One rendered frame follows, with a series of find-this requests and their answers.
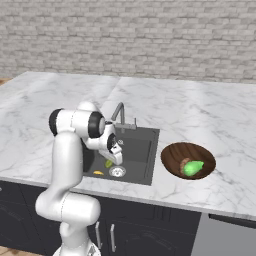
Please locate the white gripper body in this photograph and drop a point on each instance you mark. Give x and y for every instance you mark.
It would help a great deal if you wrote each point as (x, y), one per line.
(109, 156)

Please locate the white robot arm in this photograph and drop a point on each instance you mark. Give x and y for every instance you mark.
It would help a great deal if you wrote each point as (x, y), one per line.
(66, 166)

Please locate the yellow-green frozen fruit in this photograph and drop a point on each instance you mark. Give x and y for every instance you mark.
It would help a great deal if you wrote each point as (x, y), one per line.
(108, 163)

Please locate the silver sink drain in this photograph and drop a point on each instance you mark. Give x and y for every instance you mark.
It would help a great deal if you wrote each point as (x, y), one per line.
(117, 171)

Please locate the yellow frozen fruit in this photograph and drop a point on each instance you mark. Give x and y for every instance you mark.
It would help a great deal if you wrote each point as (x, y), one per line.
(98, 173)

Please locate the dark sink basin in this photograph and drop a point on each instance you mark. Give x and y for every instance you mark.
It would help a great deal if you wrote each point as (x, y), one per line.
(136, 156)

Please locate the brown wooden bowl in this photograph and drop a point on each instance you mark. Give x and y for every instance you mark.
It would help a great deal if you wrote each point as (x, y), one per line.
(173, 155)

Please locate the brown frozen vegetable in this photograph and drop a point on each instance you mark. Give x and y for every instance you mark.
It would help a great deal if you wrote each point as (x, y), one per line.
(183, 164)

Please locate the bright green frozen vegetable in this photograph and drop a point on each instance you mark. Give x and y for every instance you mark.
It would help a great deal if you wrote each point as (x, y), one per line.
(192, 168)

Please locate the grey metal tap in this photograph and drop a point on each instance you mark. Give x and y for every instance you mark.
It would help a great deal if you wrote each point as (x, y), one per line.
(120, 115)

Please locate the dark cupboard door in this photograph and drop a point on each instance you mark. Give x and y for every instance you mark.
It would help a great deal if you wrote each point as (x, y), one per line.
(150, 233)
(102, 213)
(20, 220)

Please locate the grey dishwasher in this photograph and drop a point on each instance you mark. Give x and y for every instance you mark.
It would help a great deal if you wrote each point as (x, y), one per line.
(226, 241)

